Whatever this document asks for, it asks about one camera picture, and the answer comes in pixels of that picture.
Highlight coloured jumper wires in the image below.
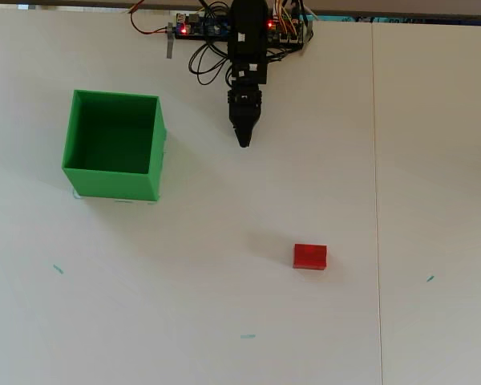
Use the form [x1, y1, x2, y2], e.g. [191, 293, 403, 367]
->
[271, 0, 304, 31]

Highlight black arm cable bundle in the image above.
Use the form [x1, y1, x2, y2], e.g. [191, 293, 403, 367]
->
[188, 38, 232, 87]

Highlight red block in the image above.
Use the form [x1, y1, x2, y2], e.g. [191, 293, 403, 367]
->
[292, 243, 329, 270]

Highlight blue circuit board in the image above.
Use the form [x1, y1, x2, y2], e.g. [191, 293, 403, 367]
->
[175, 11, 230, 38]

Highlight green plastic bin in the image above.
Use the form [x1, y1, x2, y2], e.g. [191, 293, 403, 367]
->
[61, 88, 169, 202]

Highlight grey tape strip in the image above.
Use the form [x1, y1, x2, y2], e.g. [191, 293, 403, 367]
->
[165, 23, 176, 61]

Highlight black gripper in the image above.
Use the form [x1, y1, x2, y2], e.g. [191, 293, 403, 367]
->
[225, 59, 270, 148]

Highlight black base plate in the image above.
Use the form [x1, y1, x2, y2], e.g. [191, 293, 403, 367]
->
[174, 34, 308, 46]

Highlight black power cable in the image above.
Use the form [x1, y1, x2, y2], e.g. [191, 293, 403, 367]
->
[265, 43, 308, 66]

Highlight circuit board with jumper sockets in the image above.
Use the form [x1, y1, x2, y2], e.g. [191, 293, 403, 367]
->
[266, 15, 306, 44]

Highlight red orange wire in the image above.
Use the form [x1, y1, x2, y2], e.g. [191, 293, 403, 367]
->
[127, 0, 173, 37]

